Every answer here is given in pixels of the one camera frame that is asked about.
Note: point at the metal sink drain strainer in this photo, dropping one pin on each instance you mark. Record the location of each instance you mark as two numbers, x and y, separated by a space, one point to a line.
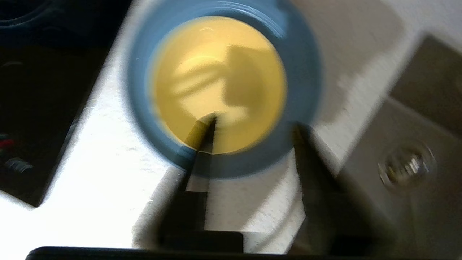
408 166

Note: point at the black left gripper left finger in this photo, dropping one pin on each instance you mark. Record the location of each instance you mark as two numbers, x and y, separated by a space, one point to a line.
195 202

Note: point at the yellow bowl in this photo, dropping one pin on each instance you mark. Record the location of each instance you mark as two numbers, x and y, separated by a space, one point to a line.
216 83

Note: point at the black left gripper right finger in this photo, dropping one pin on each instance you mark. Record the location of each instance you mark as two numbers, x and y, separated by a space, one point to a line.
325 209

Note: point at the black induction cooktop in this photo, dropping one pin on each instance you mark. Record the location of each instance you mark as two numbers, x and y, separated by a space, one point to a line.
43 90

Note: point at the blue plate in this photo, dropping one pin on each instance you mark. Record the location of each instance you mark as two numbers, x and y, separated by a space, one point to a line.
303 72

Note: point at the stainless steel sink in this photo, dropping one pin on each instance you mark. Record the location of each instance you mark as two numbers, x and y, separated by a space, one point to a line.
415 162

